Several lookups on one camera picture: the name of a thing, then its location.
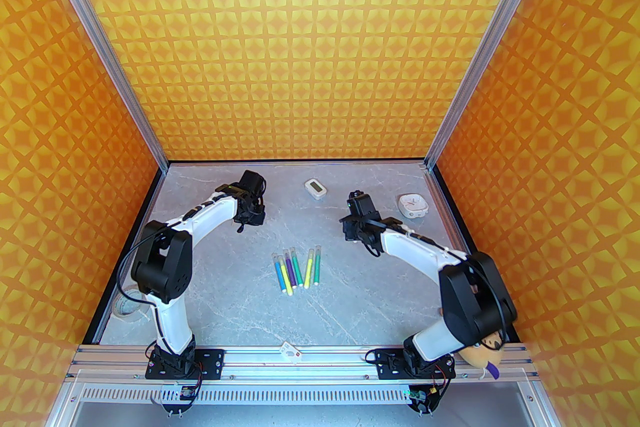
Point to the yellow marker pen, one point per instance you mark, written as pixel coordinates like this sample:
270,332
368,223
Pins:
309,269
286,279

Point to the blue marker pen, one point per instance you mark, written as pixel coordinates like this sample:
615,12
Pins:
278,272

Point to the purple marker pen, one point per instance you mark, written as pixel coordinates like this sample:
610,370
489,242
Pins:
290,271

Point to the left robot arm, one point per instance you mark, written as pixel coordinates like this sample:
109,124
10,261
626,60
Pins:
162,265

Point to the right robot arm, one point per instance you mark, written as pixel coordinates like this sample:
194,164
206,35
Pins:
475,300

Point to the white alarm clock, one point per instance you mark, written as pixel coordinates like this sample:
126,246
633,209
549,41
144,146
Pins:
414,205

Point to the white digital timer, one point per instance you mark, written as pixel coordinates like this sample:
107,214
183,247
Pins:
315,187

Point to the white plastic tag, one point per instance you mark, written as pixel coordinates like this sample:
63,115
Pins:
290,351

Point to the clear tape roll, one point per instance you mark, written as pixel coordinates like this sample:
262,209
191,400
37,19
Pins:
125,316

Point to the orange plush toy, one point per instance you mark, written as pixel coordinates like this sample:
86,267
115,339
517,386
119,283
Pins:
480,357

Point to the small circuit board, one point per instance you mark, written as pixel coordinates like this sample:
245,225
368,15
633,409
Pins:
417,396
186,394

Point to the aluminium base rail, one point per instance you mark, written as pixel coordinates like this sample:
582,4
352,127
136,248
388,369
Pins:
325,360

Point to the aluminium frame post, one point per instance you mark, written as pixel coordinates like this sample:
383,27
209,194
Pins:
102,44
491,44

